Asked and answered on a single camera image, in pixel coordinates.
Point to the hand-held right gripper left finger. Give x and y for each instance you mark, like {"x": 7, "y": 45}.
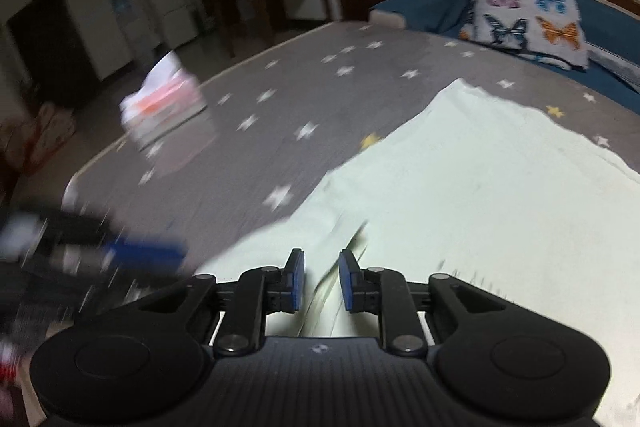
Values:
{"x": 296, "y": 281}

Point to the grey star-print tablecloth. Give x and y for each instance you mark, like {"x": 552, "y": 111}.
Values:
{"x": 300, "y": 107}

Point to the pale green garment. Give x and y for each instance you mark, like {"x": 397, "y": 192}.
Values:
{"x": 475, "y": 207}

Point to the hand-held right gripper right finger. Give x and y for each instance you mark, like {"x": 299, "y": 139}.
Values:
{"x": 348, "y": 283}

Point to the white tissue packet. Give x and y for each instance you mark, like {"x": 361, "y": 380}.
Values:
{"x": 162, "y": 104}

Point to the butterfly print pillow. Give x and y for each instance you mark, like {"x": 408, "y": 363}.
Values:
{"x": 530, "y": 14}

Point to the blue sofa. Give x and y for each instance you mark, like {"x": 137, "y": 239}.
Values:
{"x": 430, "y": 7}

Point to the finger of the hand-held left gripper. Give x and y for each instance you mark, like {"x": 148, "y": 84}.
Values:
{"x": 145, "y": 254}

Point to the white refrigerator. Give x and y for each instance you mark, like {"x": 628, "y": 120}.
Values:
{"x": 170, "y": 7}

